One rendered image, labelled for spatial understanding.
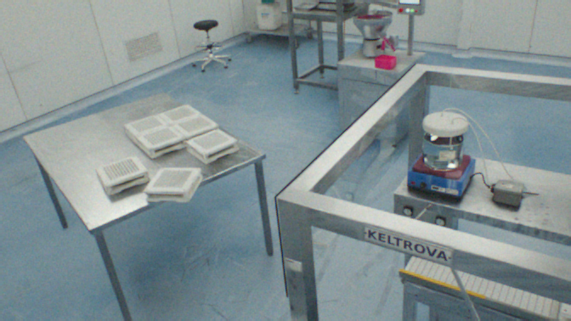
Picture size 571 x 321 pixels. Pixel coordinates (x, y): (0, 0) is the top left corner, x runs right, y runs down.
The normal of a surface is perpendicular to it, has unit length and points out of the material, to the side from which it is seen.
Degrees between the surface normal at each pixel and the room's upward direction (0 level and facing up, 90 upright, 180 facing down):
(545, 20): 90
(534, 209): 0
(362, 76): 90
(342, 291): 0
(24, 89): 90
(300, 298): 90
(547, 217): 0
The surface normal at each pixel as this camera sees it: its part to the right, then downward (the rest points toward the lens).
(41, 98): 0.80, 0.24
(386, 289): -0.08, -0.86
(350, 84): -0.59, 0.45
